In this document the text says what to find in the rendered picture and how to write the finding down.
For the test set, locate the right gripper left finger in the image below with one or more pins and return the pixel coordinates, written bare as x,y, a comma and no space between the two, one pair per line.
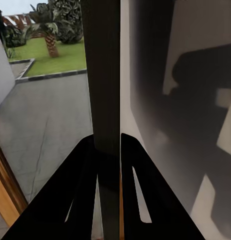
64,208

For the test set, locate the poster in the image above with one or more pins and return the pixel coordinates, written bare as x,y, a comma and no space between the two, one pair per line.
101,22

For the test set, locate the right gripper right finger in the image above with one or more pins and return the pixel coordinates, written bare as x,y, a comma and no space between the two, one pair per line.
170,221

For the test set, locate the door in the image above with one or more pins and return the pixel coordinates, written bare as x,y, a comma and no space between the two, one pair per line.
45,108

